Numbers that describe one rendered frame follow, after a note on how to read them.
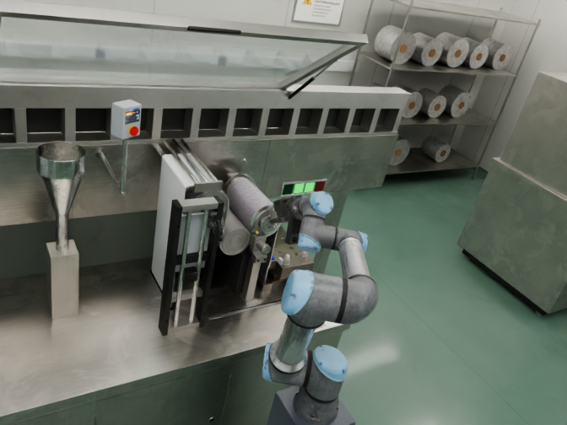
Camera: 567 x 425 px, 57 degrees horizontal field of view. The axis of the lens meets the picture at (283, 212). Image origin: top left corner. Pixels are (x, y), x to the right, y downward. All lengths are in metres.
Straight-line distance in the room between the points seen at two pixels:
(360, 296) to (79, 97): 1.15
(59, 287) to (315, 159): 1.23
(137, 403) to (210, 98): 1.13
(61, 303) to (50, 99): 0.70
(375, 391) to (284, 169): 1.52
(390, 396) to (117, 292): 1.79
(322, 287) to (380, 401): 1.99
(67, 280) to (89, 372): 0.32
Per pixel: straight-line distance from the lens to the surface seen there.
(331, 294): 1.31
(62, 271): 1.92
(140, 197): 2.15
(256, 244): 2.01
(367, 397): 3.23
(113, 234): 2.21
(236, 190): 2.12
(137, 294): 2.14
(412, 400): 3.34
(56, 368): 1.88
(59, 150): 1.81
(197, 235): 1.78
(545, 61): 6.52
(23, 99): 1.90
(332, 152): 2.49
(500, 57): 6.22
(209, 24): 1.54
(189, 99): 2.03
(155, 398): 1.99
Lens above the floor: 2.28
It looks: 29 degrees down
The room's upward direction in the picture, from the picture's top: 13 degrees clockwise
